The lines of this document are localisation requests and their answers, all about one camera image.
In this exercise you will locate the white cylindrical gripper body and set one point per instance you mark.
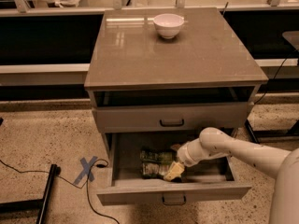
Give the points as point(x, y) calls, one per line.
point(186, 156)

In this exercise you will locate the green jalapeno chip bag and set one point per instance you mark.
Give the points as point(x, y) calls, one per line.
point(155, 164)

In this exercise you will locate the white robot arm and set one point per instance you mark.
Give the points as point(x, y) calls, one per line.
point(280, 164)

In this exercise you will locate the open grey middle drawer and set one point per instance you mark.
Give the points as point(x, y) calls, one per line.
point(207, 181)

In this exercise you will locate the closed grey top drawer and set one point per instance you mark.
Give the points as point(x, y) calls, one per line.
point(153, 118)

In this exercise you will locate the grey drawer cabinet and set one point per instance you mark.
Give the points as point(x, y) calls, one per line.
point(205, 63)

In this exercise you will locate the black stand leg right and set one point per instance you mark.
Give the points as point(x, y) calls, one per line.
point(251, 133)

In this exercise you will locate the black stand leg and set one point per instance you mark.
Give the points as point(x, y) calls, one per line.
point(251, 133)
point(41, 205)

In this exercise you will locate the blue tape cross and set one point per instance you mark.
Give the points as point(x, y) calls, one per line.
point(86, 170)

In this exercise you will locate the white ceramic bowl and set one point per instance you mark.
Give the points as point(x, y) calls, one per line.
point(168, 25)

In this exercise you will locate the black stand leg left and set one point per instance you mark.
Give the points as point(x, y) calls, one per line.
point(41, 205)

